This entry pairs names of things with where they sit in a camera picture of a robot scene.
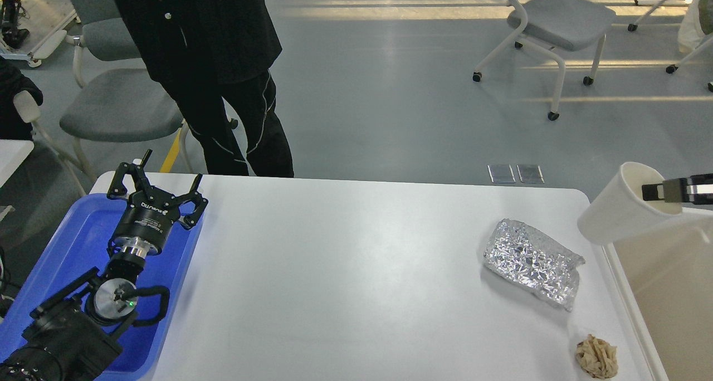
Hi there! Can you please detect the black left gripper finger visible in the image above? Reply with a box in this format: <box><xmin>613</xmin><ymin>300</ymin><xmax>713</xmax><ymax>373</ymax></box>
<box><xmin>106</xmin><ymin>150</ymin><xmax>153</xmax><ymax>203</ymax></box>
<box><xmin>167</xmin><ymin>174</ymin><xmax>208</xmax><ymax>229</ymax></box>

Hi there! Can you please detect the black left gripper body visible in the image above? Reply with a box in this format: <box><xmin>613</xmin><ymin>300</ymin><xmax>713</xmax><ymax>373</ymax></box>
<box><xmin>109</xmin><ymin>187</ymin><xmax>194</xmax><ymax>257</ymax></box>

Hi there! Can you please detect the white paper cup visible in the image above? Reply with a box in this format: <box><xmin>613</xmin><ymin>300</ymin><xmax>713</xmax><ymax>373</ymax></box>
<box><xmin>577</xmin><ymin>162</ymin><xmax>682</xmax><ymax>246</ymax></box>

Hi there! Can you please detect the robot base background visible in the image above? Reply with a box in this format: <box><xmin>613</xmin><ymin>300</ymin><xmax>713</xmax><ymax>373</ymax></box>
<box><xmin>0</xmin><ymin>0</ymin><xmax>79</xmax><ymax>67</ymax></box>

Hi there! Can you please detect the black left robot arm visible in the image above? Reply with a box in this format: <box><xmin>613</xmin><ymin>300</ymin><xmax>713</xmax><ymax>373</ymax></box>
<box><xmin>2</xmin><ymin>154</ymin><xmax>208</xmax><ymax>380</ymax></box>

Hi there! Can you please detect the blue plastic tray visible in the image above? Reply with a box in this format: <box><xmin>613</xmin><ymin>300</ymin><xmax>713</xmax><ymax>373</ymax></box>
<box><xmin>1</xmin><ymin>194</ymin><xmax>203</xmax><ymax>380</ymax></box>

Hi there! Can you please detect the beige plastic bin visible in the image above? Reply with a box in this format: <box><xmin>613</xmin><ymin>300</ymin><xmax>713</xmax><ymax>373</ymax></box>
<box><xmin>604</xmin><ymin>208</ymin><xmax>712</xmax><ymax>380</ymax></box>

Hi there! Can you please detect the grey chair left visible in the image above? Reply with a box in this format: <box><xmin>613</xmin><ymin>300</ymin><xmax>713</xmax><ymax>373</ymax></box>
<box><xmin>60</xmin><ymin>0</ymin><xmax>189</xmax><ymax>180</ymax></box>

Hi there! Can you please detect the grey chair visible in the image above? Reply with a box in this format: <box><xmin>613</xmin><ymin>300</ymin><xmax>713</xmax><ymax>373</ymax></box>
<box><xmin>472</xmin><ymin>0</ymin><xmax>617</xmax><ymax>120</ymax></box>
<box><xmin>60</xmin><ymin>0</ymin><xmax>189</xmax><ymax>180</ymax></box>

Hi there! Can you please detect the white side table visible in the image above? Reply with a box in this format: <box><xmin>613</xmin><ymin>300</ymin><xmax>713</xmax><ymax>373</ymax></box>
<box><xmin>1</xmin><ymin>139</ymin><xmax>34</xmax><ymax>187</ymax></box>

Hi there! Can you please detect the white chair far left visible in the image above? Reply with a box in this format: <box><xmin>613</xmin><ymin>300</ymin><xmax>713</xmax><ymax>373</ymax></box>
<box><xmin>1</xmin><ymin>57</ymin><xmax>86</xmax><ymax>196</ymax></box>

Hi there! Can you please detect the white chair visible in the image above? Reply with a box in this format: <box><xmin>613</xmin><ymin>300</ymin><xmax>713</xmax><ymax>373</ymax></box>
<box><xmin>627</xmin><ymin>0</ymin><xmax>712</xmax><ymax>74</ymax></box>
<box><xmin>1</xmin><ymin>57</ymin><xmax>86</xmax><ymax>196</ymax></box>

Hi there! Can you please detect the right silver floor socket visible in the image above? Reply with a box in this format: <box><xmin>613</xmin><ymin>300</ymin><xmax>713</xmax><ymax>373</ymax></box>
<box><xmin>516</xmin><ymin>164</ymin><xmax>545</xmax><ymax>184</ymax></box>

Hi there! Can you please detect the silver floor socket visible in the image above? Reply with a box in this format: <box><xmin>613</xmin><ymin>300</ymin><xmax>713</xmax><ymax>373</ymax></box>
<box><xmin>488</xmin><ymin>164</ymin><xmax>515</xmax><ymax>184</ymax></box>
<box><xmin>516</xmin><ymin>164</ymin><xmax>545</xmax><ymax>184</ymax></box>

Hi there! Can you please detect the white chair far right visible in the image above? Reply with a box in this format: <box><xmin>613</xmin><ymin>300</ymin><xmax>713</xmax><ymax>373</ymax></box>
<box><xmin>627</xmin><ymin>0</ymin><xmax>712</xmax><ymax>74</ymax></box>

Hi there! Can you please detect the crumpled silver foil bag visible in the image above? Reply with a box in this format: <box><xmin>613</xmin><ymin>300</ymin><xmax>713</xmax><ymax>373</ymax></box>
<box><xmin>483</xmin><ymin>218</ymin><xmax>585</xmax><ymax>312</ymax></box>

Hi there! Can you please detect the person in black clothes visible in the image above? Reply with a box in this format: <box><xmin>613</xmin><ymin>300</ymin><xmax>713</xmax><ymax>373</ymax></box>
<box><xmin>114</xmin><ymin>0</ymin><xmax>295</xmax><ymax>178</ymax></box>

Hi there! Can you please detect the left silver floor socket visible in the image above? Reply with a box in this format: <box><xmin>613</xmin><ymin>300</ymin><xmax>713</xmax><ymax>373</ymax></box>
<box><xmin>488</xmin><ymin>164</ymin><xmax>515</xmax><ymax>184</ymax></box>

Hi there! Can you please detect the crumpled brown paper ball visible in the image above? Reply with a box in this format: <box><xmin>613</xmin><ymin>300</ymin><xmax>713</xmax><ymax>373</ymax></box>
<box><xmin>575</xmin><ymin>334</ymin><xmax>619</xmax><ymax>379</ymax></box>

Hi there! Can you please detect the grey chair right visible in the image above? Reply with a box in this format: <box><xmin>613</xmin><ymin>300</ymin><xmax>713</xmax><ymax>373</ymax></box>
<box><xmin>472</xmin><ymin>0</ymin><xmax>617</xmax><ymax>120</ymax></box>

